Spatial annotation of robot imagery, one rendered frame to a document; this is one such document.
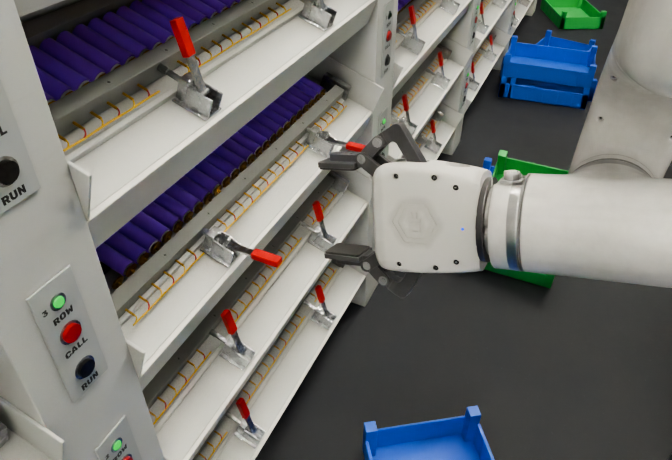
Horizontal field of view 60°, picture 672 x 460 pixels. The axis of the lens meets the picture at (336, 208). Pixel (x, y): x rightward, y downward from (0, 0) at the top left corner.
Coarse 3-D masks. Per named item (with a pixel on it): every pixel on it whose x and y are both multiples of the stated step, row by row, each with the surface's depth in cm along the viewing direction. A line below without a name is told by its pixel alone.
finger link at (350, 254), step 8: (336, 248) 59; (344, 248) 59; (352, 248) 59; (360, 248) 59; (368, 248) 59; (328, 256) 58; (336, 256) 58; (344, 256) 57; (352, 256) 57; (360, 256) 57; (368, 256) 57; (352, 264) 58; (360, 264) 58; (376, 272) 57; (384, 272) 57; (392, 272) 58; (376, 280) 57; (384, 280) 57
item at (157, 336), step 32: (320, 64) 99; (352, 96) 100; (288, 128) 89; (320, 128) 92; (352, 128) 95; (288, 160) 84; (320, 160) 87; (256, 192) 78; (288, 192) 80; (256, 224) 74; (192, 256) 68; (192, 288) 65; (224, 288) 69; (128, 320) 60; (160, 320) 61; (192, 320) 63; (160, 352) 59
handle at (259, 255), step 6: (228, 240) 67; (228, 246) 68; (234, 246) 68; (240, 246) 68; (240, 252) 67; (246, 252) 67; (252, 252) 66; (258, 252) 66; (264, 252) 66; (252, 258) 67; (258, 258) 66; (264, 258) 66; (270, 258) 66; (276, 258) 66; (270, 264) 66; (276, 264) 65
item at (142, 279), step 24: (336, 96) 95; (312, 120) 89; (288, 144) 83; (264, 168) 78; (240, 192) 74; (216, 216) 70; (192, 240) 67; (144, 264) 62; (168, 264) 64; (192, 264) 66; (120, 288) 59; (144, 288) 61; (168, 288) 63; (120, 312) 58
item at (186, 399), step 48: (336, 192) 110; (288, 240) 98; (336, 240) 102; (240, 288) 86; (288, 288) 92; (192, 336) 78; (240, 336) 83; (192, 384) 76; (240, 384) 78; (192, 432) 72
